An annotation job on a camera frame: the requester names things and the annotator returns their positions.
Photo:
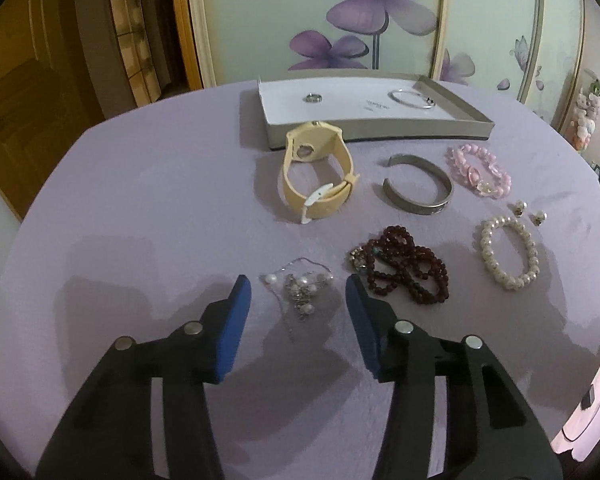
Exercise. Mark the left pearl earring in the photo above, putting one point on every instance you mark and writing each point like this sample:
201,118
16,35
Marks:
519,208

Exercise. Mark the brown wooden door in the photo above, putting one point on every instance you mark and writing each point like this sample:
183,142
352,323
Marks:
47,99

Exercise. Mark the pearl earring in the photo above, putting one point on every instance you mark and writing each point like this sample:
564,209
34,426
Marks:
519,208
539,217

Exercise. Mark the glass panel hallway door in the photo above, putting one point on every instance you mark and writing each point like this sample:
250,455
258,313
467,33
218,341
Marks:
133,43

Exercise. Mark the thin silver bangle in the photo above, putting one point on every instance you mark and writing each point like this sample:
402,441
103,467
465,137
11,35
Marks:
412,98

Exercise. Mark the cream wrist watch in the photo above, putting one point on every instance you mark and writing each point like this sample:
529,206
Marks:
318,171

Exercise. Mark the plush toy stack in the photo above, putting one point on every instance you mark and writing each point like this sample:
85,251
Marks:
585,111

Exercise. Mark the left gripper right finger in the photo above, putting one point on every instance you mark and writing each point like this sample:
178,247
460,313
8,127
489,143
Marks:
491,431

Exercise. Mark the white shallow tray box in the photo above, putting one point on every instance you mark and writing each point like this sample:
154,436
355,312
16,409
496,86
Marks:
357,102

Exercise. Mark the right pearl earring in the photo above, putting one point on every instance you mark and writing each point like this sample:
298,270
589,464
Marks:
539,217

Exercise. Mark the purple table cloth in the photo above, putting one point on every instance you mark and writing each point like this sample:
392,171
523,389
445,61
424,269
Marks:
152,215

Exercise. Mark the floral sliding wardrobe door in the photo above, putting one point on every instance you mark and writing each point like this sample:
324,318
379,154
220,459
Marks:
528,50

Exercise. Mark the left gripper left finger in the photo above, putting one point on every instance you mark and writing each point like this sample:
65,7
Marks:
106,432

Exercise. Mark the wide silver cuff bangle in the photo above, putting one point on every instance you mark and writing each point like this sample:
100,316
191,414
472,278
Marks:
421,187

